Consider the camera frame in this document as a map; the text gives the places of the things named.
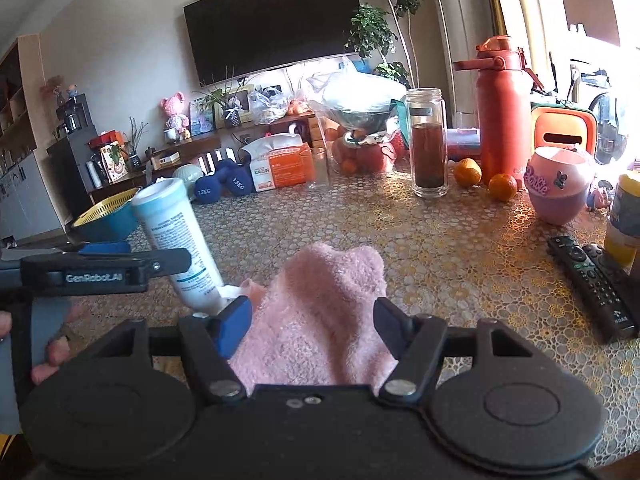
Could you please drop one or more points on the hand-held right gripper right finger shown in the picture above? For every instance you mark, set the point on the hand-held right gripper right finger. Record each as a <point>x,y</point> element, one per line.
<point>391,327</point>

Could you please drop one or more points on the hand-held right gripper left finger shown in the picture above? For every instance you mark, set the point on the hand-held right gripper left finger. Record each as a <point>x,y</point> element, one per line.
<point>235,321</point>

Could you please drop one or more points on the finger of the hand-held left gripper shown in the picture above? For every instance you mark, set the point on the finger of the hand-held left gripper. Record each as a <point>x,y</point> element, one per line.
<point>106,248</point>
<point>167,262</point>

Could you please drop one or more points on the white bottle with blue cap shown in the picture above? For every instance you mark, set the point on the white bottle with blue cap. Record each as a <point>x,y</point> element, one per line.
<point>172,230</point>

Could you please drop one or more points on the pink fluffy towel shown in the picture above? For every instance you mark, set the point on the pink fluffy towel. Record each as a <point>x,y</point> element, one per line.
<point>320,305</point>

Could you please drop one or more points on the person's left hand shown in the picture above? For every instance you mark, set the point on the person's left hand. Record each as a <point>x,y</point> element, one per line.
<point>56,350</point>

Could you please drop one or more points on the blue basin with yellow strainer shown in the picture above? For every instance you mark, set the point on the blue basin with yellow strainer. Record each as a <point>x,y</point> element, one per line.
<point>102,220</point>

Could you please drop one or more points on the blue dumbbell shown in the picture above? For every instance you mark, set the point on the blue dumbbell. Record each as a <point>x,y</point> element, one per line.
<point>235,177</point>
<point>207,190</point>

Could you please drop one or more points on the pale green round pouch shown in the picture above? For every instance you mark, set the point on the pale green round pouch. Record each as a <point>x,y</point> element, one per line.
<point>186,176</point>

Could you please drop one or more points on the black cabinet with coffee maker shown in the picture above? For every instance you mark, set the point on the black cabinet with coffee maker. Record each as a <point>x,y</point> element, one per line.
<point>70,160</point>

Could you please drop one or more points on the vase with twigs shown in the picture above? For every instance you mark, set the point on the vase with twigs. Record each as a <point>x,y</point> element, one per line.
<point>135,147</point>

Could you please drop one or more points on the wooden television stand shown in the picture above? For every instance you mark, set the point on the wooden television stand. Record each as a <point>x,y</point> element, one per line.
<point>200,147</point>

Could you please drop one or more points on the wooden shelf cabinet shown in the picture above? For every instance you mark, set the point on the wooden shelf cabinet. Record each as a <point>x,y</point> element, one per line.
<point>20,160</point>

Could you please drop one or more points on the orange and white tissue pack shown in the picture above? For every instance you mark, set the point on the orange and white tissue pack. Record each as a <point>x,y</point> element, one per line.
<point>280,165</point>

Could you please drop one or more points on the pink plush toy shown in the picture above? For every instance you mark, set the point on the pink plush toy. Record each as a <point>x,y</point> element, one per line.
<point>175,112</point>

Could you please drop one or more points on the small plant in vase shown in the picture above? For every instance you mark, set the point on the small plant in vase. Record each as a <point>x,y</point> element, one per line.
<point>230,105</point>

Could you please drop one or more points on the clear drinking glass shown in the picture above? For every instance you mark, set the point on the clear drinking glass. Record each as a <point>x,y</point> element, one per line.
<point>315,170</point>

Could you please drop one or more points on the orange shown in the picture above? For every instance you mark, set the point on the orange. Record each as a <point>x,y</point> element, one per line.
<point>467,171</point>
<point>502,187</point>

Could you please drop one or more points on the red bag of oranges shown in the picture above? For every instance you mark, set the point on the red bag of oranges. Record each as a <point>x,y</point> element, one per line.
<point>365,152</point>

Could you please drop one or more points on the glass tea bottle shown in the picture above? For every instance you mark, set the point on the glass tea bottle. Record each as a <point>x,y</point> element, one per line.
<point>426,150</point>

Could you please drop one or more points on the white plastic bag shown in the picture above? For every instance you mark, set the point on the white plastic bag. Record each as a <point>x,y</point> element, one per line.
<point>357,100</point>
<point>267,105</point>

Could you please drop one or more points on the long black remote control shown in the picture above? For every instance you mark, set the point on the long black remote control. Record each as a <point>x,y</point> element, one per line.
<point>592,290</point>

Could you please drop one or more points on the pink lidded cup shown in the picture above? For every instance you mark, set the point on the pink lidded cup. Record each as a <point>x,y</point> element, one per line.
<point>557,185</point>

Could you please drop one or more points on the short black remote control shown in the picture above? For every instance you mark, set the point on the short black remote control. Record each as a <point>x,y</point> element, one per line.
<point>607,265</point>

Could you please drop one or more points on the red insulated bottle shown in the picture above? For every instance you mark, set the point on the red insulated bottle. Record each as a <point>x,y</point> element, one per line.
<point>502,115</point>

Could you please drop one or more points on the small pink pig figure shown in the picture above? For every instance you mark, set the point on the small pink pig figure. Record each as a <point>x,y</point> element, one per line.
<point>599,197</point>

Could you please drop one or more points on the yellow cup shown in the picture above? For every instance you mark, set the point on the yellow cup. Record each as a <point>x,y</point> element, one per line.
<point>625,220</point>

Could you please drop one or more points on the black television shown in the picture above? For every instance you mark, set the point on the black television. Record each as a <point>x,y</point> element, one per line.
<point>270,25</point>

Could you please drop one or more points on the orange plastic stool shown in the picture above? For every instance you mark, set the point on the orange plastic stool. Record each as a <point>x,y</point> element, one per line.
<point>562,127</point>

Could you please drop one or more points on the tall green potted plant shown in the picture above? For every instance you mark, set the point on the tall green potted plant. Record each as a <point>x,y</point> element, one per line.
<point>385,5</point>

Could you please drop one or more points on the photo frame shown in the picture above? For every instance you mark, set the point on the photo frame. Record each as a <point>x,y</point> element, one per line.
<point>240,105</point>

